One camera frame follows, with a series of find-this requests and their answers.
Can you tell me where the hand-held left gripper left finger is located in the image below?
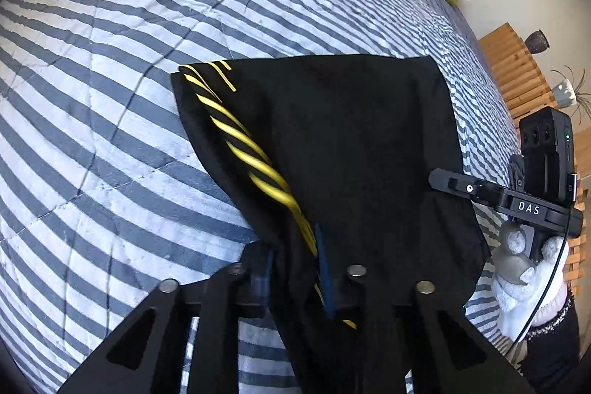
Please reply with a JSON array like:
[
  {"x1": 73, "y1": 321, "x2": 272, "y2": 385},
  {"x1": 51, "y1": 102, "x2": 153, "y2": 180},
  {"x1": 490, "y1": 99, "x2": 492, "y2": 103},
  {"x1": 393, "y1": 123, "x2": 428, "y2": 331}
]
[{"x1": 60, "y1": 244, "x2": 278, "y2": 394}]

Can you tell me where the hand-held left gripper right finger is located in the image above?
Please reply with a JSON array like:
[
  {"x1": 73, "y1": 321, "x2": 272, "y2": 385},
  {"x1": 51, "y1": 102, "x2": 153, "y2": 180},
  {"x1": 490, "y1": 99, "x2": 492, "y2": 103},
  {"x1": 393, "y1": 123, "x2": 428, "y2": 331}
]
[{"x1": 314, "y1": 223, "x2": 536, "y2": 394}]

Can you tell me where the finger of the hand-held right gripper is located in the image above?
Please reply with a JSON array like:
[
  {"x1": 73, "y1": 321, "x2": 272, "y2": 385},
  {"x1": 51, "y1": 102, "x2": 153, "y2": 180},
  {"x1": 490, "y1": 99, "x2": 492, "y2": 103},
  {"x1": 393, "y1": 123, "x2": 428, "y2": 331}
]
[{"x1": 428, "y1": 167, "x2": 513, "y2": 208}]

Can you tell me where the black garment with yellow print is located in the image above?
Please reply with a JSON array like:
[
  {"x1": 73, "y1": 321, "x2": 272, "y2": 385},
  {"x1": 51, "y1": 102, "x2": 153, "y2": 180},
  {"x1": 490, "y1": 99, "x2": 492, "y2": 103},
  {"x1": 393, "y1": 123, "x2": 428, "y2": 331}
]
[{"x1": 171, "y1": 55, "x2": 492, "y2": 394}]

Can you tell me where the person's right forearm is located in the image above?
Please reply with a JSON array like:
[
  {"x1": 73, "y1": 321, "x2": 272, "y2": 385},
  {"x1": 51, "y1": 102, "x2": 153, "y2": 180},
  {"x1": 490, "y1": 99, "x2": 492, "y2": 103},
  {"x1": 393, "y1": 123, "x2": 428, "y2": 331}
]
[{"x1": 522, "y1": 288, "x2": 585, "y2": 394}]

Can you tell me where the person's right hand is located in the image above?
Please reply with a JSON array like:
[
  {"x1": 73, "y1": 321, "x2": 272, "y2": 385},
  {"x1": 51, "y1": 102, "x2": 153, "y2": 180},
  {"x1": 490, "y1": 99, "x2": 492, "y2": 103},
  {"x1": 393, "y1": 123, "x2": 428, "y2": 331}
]
[{"x1": 490, "y1": 222, "x2": 571, "y2": 344}]

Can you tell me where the potted plant in pale pot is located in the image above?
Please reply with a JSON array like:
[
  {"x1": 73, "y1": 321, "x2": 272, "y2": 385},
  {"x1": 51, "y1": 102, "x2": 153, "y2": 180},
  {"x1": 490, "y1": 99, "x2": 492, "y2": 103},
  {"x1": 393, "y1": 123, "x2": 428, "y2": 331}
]
[{"x1": 549, "y1": 66, "x2": 591, "y2": 118}]

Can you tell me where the dark ceramic vase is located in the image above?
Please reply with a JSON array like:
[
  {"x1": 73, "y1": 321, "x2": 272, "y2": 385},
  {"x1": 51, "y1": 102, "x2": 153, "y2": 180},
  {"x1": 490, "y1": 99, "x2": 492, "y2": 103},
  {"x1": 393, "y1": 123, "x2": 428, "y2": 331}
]
[{"x1": 524, "y1": 29, "x2": 550, "y2": 55}]

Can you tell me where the blue white striped quilt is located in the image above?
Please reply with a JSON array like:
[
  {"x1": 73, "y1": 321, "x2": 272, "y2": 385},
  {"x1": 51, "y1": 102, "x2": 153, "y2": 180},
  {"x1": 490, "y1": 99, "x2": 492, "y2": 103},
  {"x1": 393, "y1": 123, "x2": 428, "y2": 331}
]
[{"x1": 0, "y1": 0, "x2": 522, "y2": 394}]

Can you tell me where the wooden slatted bed rail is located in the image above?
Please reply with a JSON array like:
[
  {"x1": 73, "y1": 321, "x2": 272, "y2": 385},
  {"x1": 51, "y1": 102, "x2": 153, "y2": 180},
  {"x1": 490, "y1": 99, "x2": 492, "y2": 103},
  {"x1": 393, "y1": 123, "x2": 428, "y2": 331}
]
[{"x1": 478, "y1": 22, "x2": 591, "y2": 284}]

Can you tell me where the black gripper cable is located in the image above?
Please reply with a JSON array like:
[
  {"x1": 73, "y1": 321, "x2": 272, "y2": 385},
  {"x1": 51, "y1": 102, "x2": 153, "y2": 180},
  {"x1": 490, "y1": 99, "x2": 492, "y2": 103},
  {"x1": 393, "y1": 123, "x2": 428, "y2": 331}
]
[{"x1": 510, "y1": 232, "x2": 571, "y2": 362}]

